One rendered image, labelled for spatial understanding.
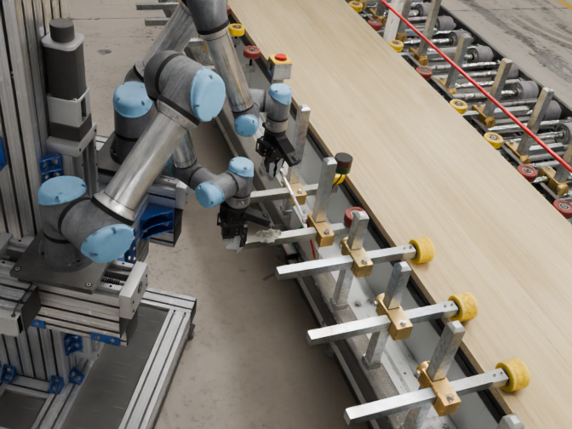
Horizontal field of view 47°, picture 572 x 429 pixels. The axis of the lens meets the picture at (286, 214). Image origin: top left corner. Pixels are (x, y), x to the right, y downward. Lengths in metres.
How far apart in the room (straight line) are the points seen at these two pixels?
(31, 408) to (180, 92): 1.40
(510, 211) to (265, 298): 1.25
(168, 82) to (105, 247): 0.42
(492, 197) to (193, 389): 1.42
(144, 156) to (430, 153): 1.42
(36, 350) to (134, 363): 0.38
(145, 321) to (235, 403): 0.50
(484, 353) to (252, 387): 1.18
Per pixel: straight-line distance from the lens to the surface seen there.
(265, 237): 2.17
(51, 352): 2.45
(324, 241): 2.22
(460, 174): 2.63
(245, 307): 3.11
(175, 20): 2.07
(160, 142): 1.59
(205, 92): 1.57
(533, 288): 2.24
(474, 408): 2.04
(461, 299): 1.98
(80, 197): 1.68
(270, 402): 2.80
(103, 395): 2.56
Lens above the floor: 2.30
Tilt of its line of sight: 39 degrees down
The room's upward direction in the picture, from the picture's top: 9 degrees clockwise
